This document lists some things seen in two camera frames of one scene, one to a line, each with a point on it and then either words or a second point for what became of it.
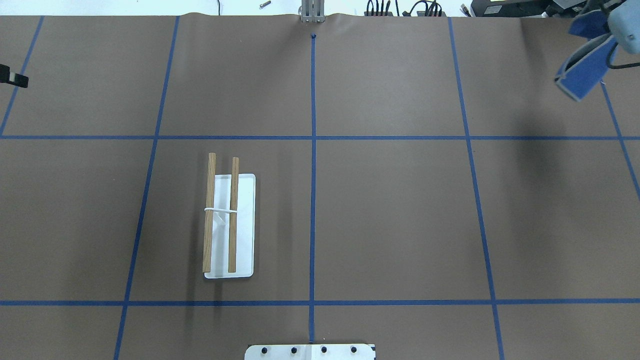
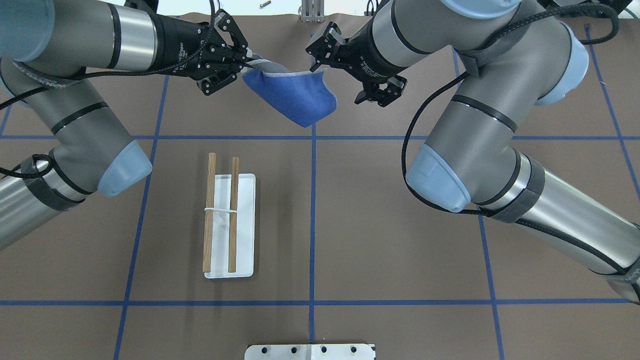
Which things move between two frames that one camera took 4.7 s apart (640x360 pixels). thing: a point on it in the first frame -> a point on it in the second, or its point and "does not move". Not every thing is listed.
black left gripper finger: x=20 y=80 -> x=211 y=54
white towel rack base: x=245 y=228 does not move
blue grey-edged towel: x=587 y=63 -> x=303 y=96
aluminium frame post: x=313 y=11 does not move
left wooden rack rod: x=209 y=216 does not move
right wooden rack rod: x=233 y=215 does not move
